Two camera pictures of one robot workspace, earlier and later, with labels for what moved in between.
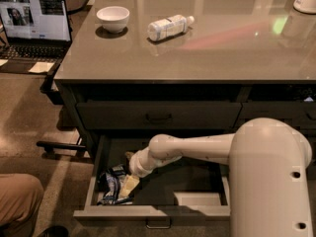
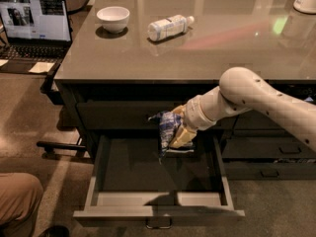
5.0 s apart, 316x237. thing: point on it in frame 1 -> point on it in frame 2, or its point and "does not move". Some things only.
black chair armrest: [45, 87] does not move
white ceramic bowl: [114, 19] does not move
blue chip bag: [111, 182] -> [168, 121]
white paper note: [41, 67] does not move
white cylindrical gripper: [137, 167] -> [193, 113]
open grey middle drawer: [181, 188] does not move
